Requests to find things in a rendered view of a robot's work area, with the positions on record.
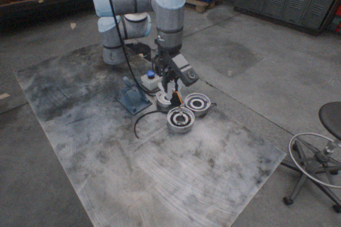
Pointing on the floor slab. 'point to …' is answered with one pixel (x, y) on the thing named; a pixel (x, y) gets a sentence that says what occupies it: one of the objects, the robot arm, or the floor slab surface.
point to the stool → (326, 117)
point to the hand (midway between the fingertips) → (174, 96)
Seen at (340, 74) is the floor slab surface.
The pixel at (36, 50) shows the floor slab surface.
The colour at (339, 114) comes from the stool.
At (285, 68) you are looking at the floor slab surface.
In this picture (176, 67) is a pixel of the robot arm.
